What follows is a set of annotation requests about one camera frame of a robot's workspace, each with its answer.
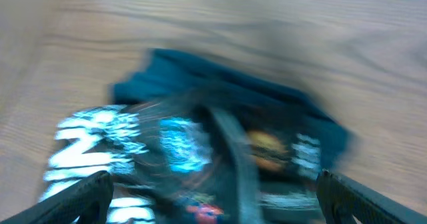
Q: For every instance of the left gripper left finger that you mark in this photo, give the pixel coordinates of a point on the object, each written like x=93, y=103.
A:
x=85, y=202

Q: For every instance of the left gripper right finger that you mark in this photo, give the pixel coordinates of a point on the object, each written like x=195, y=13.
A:
x=344, y=200

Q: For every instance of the black orange patterned jersey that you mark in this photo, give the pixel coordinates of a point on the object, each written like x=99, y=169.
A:
x=185, y=161

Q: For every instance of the folded navy blue garment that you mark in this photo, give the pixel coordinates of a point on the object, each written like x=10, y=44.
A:
x=240, y=90

